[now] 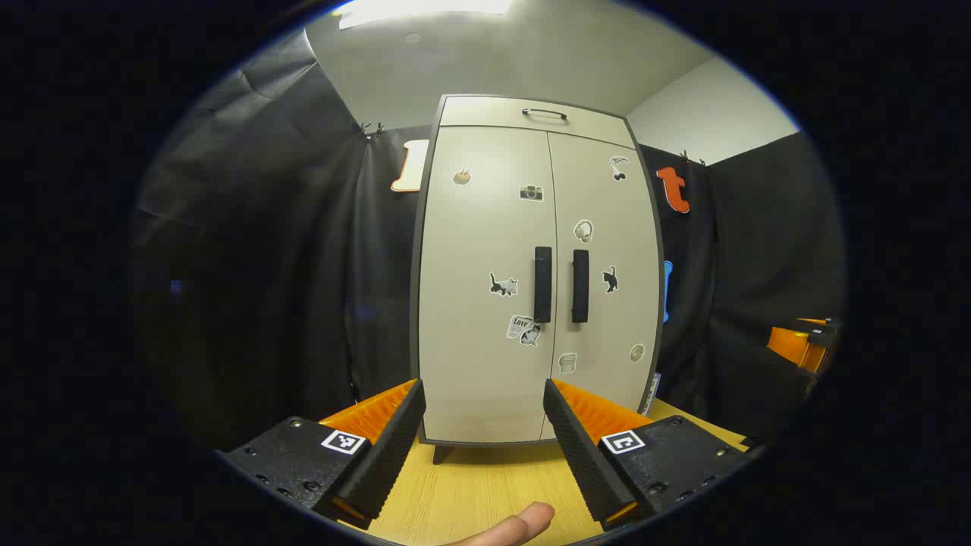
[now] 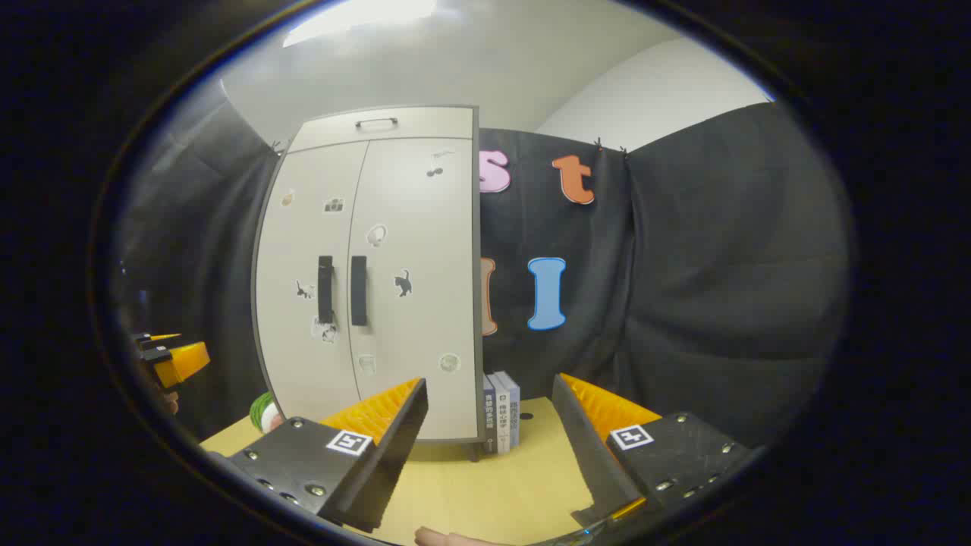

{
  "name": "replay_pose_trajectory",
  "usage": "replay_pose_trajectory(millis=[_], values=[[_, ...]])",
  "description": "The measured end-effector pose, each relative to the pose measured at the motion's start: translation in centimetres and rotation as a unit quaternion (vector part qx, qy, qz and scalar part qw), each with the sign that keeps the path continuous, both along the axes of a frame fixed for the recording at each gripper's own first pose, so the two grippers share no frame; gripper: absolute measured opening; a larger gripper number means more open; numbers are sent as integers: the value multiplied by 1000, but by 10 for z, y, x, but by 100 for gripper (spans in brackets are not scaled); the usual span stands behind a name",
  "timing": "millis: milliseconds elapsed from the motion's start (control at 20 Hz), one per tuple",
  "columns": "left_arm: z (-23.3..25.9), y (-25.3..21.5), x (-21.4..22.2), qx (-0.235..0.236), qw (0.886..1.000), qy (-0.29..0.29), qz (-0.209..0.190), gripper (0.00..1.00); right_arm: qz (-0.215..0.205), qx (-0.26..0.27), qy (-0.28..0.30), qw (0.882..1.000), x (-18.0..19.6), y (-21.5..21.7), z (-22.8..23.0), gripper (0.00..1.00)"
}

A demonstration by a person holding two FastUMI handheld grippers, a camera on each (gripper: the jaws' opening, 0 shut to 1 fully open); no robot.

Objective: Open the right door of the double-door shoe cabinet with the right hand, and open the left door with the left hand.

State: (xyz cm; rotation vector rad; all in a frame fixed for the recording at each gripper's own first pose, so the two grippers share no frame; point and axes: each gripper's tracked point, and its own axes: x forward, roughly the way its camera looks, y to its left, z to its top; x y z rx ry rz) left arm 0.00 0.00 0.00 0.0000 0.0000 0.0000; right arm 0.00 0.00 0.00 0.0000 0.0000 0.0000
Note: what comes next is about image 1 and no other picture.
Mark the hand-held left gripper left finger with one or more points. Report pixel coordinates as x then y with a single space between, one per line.
391 447

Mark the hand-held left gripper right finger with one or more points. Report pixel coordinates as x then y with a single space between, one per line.
580 447

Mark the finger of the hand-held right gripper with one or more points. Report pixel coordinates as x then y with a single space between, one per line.
793 349

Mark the black cat sticker cabinet door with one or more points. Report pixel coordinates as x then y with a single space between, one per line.
614 318

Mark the beige double-door shoe cabinet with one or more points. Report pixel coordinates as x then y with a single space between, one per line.
425 227

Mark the camera sticker shoe cabinet door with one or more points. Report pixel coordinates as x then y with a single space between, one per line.
478 243

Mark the black backdrop cloth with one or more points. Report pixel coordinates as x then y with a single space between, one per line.
303 250

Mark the black backdrop clip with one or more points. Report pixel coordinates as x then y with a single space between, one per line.
373 130
689 158

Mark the ceiling light panel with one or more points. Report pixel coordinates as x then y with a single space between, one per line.
425 9

